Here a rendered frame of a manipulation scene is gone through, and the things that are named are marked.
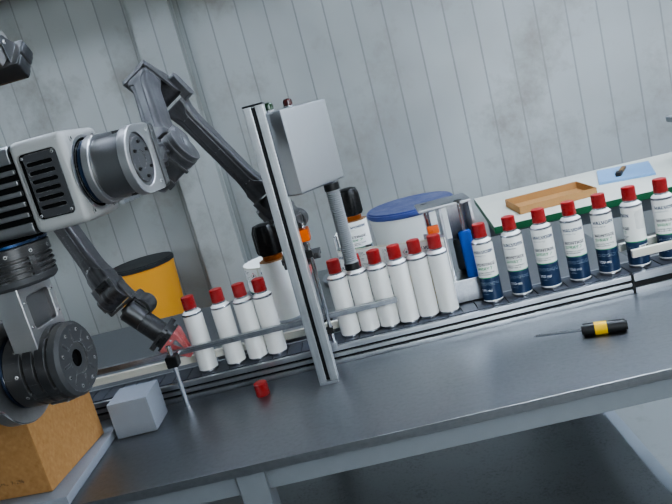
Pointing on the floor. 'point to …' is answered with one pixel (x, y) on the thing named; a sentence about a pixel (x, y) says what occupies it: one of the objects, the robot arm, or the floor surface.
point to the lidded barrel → (405, 218)
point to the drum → (155, 281)
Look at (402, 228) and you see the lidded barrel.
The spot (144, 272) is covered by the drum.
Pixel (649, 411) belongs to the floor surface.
